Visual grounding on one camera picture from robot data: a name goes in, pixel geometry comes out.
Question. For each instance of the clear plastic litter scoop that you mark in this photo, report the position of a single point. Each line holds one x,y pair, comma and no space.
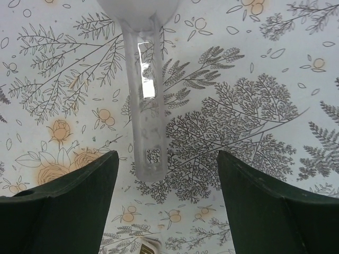
140,23

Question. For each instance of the brown bag sealing clip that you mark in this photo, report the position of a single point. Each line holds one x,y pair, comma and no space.
149,246

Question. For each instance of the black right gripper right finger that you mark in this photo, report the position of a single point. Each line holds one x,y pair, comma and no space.
267,215

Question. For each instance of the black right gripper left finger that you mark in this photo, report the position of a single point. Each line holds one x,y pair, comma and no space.
65,215

